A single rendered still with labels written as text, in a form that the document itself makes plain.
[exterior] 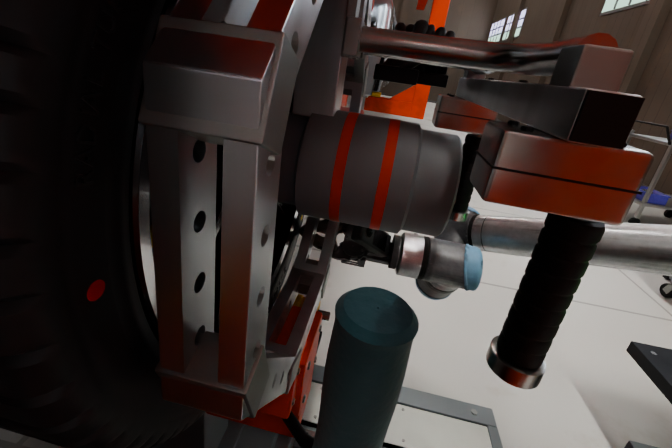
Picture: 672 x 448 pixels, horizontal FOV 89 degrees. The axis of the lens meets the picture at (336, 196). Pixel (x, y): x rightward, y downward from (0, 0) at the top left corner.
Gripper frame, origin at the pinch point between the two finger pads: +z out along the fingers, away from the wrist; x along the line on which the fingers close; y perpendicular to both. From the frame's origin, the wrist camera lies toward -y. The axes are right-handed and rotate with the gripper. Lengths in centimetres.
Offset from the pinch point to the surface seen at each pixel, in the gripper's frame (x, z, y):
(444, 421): -32, -45, 47
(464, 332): -2, -61, 88
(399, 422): -35, -32, 44
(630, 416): -19, -112, 71
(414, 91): 252, -34, 229
